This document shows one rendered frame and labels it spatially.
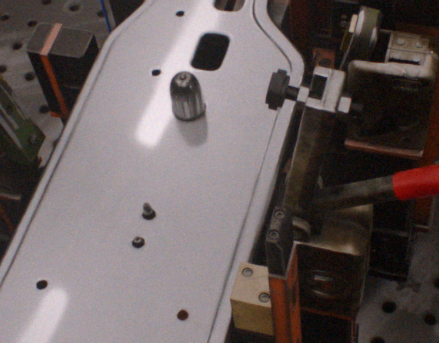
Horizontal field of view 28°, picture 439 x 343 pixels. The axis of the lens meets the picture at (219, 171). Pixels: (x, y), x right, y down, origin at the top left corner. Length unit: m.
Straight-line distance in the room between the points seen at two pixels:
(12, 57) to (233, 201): 0.67
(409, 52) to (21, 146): 0.37
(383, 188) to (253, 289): 0.13
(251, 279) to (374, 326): 0.40
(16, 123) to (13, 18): 0.61
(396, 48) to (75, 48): 0.35
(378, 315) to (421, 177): 0.45
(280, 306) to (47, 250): 0.27
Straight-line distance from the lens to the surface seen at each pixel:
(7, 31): 1.44
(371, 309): 1.08
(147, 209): 0.79
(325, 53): 1.31
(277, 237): 0.55
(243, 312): 0.70
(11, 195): 0.94
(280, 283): 0.59
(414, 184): 0.65
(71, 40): 0.98
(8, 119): 0.85
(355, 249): 0.72
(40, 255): 0.81
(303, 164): 0.64
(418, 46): 0.82
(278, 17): 0.96
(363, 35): 0.79
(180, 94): 0.84
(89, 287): 0.78
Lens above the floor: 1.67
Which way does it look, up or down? 55 degrees down
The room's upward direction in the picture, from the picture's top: 10 degrees counter-clockwise
